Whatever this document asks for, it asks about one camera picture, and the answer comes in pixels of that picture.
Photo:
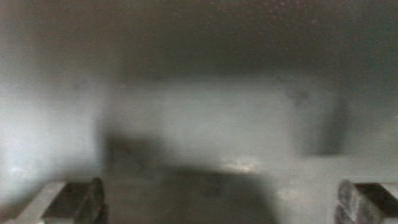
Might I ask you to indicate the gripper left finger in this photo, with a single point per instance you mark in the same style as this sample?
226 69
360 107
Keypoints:
66 204

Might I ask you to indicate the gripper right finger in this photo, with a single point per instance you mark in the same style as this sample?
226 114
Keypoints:
367 203

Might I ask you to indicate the white front drawer with tag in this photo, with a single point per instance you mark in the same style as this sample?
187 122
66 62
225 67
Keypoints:
214 101

